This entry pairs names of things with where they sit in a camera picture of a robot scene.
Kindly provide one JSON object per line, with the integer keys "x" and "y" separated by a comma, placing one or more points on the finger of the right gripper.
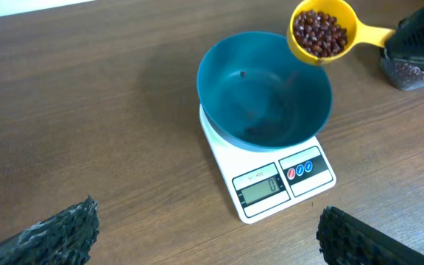
{"x": 407, "y": 44}

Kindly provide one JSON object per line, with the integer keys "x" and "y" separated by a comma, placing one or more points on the white digital kitchen scale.
{"x": 263, "y": 181}

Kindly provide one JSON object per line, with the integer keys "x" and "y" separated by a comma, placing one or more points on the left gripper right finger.
{"x": 344, "y": 239}

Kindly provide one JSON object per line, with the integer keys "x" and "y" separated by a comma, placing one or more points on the blue plastic bowl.
{"x": 256, "y": 91}

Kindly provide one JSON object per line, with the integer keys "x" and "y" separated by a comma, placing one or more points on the clear plastic container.
{"x": 403, "y": 76}

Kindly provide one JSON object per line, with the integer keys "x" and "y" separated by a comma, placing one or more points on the yellow plastic measuring scoop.
{"x": 357, "y": 32}

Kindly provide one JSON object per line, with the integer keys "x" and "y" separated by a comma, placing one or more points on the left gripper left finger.
{"x": 65, "y": 238}

